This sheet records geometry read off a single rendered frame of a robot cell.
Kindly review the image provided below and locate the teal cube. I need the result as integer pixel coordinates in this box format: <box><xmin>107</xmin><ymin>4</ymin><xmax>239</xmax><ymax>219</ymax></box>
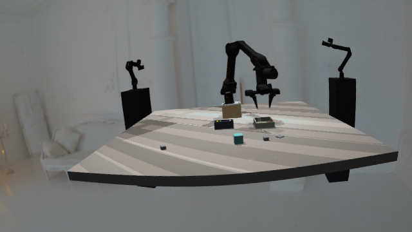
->
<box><xmin>233</xmin><ymin>133</ymin><xmax>243</xmax><ymax>144</ymax></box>

